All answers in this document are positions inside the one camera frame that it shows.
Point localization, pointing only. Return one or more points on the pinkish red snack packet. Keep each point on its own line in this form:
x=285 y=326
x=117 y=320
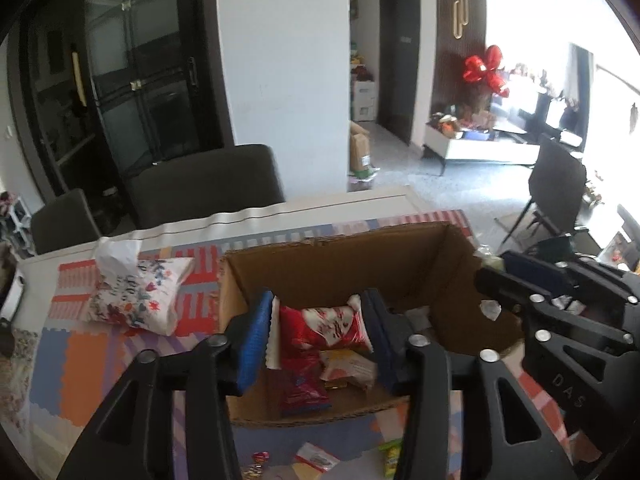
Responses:
x=320 y=327

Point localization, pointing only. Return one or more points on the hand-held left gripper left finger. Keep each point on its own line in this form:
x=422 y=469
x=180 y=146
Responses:
x=252 y=340

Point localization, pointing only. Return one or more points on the white shoe rack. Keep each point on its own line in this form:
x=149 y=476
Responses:
x=17 y=220

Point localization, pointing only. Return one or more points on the grey side chair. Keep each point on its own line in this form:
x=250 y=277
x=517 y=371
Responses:
x=555 y=185

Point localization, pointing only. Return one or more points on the floral tissue pack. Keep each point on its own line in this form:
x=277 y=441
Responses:
x=140 y=300

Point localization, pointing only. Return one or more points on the flat brown carton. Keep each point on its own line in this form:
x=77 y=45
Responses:
x=360 y=150

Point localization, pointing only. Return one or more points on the white electric cooker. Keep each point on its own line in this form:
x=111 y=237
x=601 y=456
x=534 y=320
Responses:
x=12 y=295

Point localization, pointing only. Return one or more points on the green chip bag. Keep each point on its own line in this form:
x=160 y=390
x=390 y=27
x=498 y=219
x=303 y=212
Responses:
x=391 y=457

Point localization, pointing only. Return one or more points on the pale floral table runner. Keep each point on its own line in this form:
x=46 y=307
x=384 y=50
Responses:
x=20 y=375

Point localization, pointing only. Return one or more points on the brown cardboard box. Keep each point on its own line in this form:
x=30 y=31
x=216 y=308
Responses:
x=325 y=270

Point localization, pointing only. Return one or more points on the white orange snack packet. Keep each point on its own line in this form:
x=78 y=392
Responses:
x=345 y=367

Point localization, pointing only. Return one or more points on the cream snack packet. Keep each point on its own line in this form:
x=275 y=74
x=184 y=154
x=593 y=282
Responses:
x=491 y=310

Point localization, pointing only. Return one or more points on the small wrapped candy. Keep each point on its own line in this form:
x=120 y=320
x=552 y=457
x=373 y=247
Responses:
x=259 y=459

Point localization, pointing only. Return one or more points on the white hallway shelf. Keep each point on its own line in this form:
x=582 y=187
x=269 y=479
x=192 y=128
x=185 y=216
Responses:
x=364 y=100

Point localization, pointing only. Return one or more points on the wood slat wall panel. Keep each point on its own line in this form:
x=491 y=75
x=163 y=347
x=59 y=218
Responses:
x=445 y=85

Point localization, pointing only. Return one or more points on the gold wall ornament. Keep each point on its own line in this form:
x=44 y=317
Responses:
x=455 y=22

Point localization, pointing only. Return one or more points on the pile of small toys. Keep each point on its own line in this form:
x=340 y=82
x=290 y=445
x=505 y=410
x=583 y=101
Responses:
x=450 y=122

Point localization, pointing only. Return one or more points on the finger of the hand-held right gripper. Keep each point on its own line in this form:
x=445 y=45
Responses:
x=565 y=360
x=530 y=270

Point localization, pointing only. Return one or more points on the white television cabinet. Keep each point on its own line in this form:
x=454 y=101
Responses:
x=470 y=150

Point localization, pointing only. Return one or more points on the dark red snack packet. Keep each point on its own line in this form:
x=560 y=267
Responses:
x=302 y=385

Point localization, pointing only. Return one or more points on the black glass sliding door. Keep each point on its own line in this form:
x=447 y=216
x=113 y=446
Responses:
x=140 y=85

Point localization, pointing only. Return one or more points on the white packet red trim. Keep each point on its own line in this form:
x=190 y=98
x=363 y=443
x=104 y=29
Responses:
x=315 y=457

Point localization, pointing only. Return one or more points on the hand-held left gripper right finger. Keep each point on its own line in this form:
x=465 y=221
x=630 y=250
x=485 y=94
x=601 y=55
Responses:
x=376 y=340

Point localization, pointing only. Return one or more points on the red foil balloon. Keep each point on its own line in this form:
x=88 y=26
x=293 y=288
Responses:
x=475 y=67

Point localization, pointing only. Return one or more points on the dark grey dining chair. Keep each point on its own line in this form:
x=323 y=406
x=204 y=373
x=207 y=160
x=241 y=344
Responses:
x=210 y=185
x=65 y=225

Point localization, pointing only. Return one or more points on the small wall picture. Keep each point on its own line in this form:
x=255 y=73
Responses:
x=354 y=9

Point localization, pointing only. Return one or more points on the dark hallway door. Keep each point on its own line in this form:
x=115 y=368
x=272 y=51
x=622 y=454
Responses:
x=397 y=60

